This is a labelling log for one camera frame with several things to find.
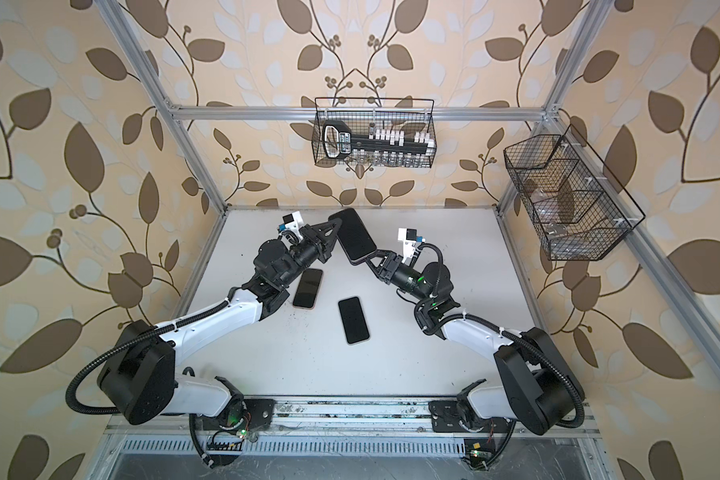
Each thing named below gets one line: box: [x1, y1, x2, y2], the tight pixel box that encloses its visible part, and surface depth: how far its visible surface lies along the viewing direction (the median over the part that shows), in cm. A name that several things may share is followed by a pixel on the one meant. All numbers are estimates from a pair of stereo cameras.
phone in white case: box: [338, 296, 370, 344], surface depth 93 cm
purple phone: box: [328, 208, 378, 266], surface depth 72 cm
